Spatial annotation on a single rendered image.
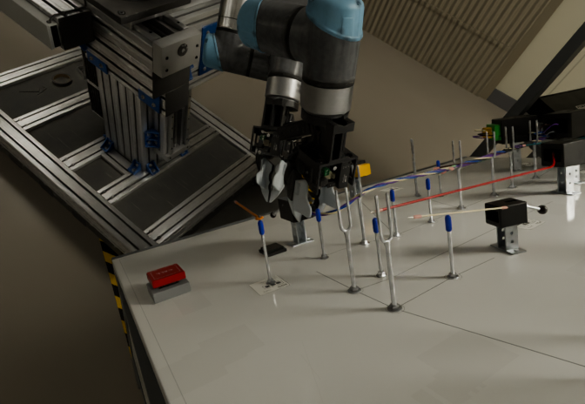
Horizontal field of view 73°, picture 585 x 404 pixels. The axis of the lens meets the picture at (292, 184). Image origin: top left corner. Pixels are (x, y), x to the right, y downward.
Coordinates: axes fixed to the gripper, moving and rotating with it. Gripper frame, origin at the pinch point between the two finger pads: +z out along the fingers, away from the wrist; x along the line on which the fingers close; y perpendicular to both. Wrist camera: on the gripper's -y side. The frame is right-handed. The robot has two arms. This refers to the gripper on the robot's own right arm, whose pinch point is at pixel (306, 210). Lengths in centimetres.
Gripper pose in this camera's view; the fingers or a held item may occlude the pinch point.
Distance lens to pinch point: 70.7
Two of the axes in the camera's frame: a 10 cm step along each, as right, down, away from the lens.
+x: 8.7, -2.2, 4.4
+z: -0.6, 8.4, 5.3
